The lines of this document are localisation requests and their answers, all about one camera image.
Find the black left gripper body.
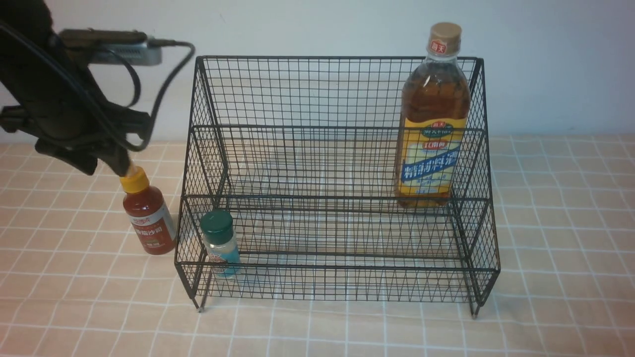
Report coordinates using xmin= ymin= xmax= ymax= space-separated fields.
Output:
xmin=1 ymin=0 xmax=152 ymax=149

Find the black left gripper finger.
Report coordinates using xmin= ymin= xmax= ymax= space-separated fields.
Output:
xmin=34 ymin=140 xmax=98 ymax=176
xmin=89 ymin=144 xmax=131 ymax=177

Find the red ketchup bottle yellow cap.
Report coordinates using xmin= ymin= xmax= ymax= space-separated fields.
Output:
xmin=120 ymin=164 xmax=177 ymax=255

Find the pepper shaker green cap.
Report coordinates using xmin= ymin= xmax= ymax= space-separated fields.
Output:
xmin=199 ymin=209 xmax=241 ymax=279

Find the cooking wine bottle yellow label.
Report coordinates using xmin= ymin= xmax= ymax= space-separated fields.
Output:
xmin=394 ymin=22 xmax=470 ymax=208

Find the black camera cable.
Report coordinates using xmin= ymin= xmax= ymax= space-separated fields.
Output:
xmin=0 ymin=20 xmax=196 ymax=152

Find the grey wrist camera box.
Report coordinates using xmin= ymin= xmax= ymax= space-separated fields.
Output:
xmin=59 ymin=29 xmax=162 ymax=67

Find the black wire mesh shelf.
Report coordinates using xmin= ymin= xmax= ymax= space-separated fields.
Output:
xmin=175 ymin=55 xmax=501 ymax=318

